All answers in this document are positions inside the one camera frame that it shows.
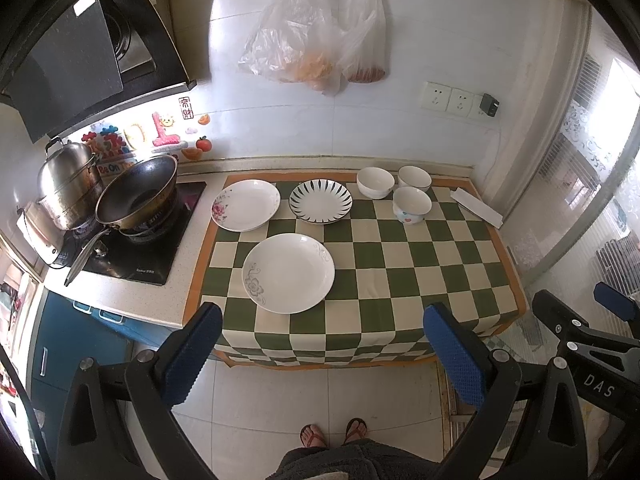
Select white double wall socket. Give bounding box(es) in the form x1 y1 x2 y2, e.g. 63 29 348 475
419 81 490 120

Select black range hood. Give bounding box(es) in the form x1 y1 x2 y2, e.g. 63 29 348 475
1 0 195 141

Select plastic bag with sausages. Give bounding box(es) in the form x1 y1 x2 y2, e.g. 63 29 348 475
340 0 386 84

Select person's dark clothing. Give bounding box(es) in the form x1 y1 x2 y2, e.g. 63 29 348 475
269 439 438 479

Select green white checkered cloth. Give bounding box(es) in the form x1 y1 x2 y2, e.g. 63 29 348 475
184 177 526 370

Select person's left foot sandal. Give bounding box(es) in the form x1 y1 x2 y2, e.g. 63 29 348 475
299 424 329 448

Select black wok with handle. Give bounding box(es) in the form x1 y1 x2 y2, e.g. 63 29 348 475
64 155 178 286

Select white bowl dark rim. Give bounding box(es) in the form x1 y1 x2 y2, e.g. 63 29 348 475
397 166 433 192

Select white bowl rose decor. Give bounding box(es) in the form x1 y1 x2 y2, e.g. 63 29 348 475
357 167 395 200

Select stainless steel steamer pot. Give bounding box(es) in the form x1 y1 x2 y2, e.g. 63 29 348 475
38 138 104 231

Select white plate blue leaf pattern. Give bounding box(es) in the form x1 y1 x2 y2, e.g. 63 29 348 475
288 178 354 224

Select white bowl blue heart decor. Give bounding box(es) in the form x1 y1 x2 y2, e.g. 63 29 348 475
393 186 433 226

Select plastic bag with oranges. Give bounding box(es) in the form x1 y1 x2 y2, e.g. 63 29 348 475
239 0 343 96

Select blue cabinet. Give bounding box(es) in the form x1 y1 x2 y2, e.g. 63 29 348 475
30 292 170 460

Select person's foot sandal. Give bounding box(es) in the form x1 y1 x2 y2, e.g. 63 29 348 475
299 424 329 448
344 417 369 444

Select black plug adapter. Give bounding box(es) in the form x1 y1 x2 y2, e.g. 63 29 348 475
480 93 500 117

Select white plate grey flower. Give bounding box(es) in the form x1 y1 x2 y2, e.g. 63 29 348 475
242 233 335 315

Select colourful wall stickers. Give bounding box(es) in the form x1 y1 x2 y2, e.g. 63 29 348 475
72 94 213 177

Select white flat paper packet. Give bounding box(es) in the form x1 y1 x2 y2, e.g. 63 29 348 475
450 188 503 229

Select black glass gas stove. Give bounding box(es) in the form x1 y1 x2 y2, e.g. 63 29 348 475
82 181 206 286

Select person's right foot sandal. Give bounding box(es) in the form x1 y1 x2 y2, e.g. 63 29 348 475
344 417 369 444

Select white plate pink rose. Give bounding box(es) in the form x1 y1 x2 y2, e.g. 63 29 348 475
212 179 281 233

